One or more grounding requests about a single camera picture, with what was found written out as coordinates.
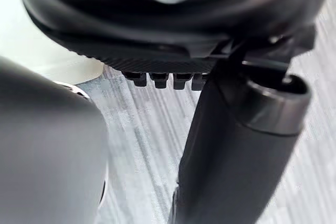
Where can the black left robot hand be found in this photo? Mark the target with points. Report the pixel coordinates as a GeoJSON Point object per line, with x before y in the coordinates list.
{"type": "Point", "coordinates": [162, 32]}

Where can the silver robot leg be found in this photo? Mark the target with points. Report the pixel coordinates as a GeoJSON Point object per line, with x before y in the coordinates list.
{"type": "Point", "coordinates": [44, 140]}

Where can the white cushion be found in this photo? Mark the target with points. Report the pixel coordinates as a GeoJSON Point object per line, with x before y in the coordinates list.
{"type": "Point", "coordinates": [39, 48]}

